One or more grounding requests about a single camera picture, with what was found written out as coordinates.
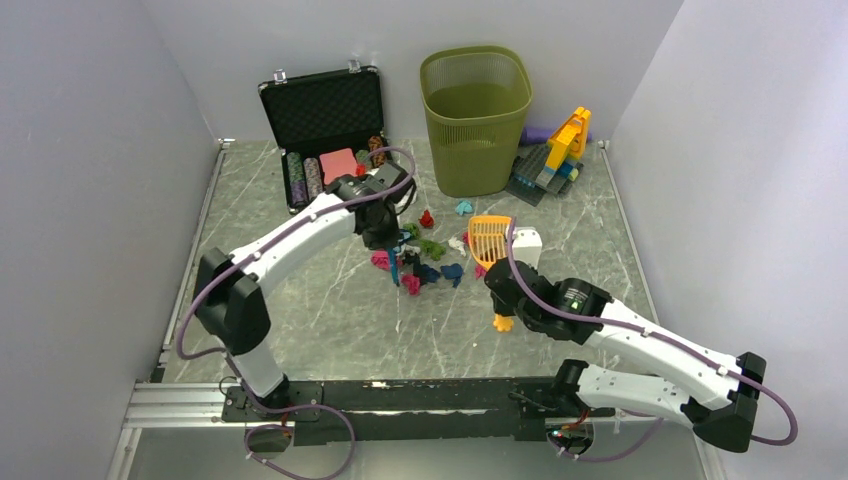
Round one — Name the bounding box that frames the toy brick construction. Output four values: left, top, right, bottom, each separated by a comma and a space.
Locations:
505, 107, 592, 206

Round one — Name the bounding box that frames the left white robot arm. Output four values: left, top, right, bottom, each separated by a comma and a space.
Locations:
188, 162, 413, 420

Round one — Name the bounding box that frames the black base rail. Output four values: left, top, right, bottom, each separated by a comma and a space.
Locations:
221, 377, 614, 446

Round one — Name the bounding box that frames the pink paper scrap lone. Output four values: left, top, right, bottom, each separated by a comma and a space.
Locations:
400, 273, 421, 296

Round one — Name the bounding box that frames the navy paper scrap middle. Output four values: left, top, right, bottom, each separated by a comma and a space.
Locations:
440, 263, 464, 288

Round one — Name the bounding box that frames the white paper scrap middle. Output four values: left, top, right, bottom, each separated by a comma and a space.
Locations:
448, 236, 467, 257

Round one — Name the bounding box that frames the black poker chip case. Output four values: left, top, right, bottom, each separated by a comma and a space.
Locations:
257, 60, 388, 215

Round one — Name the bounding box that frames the orange slotted scoop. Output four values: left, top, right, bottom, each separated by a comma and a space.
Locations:
467, 214, 514, 333

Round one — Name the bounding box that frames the purple cylinder toy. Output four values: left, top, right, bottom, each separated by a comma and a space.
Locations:
519, 127, 553, 146

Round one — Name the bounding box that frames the pink paper scrap left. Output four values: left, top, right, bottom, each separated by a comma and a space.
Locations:
370, 251, 391, 271

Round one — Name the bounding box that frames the green paper scrap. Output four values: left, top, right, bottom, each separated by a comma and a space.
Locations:
403, 223, 446, 261

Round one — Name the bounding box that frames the cyan paper scrap top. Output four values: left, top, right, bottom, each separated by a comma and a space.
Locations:
455, 200, 474, 216

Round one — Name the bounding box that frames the navy paper scrap small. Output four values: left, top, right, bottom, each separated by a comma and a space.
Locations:
413, 263, 441, 285

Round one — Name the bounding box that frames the green mesh waste basket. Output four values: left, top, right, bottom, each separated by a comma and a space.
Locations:
419, 45, 533, 198

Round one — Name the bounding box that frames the blue hand brush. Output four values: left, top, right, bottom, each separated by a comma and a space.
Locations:
387, 229, 412, 286

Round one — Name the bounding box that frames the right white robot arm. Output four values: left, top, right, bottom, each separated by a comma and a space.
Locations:
469, 219, 766, 453

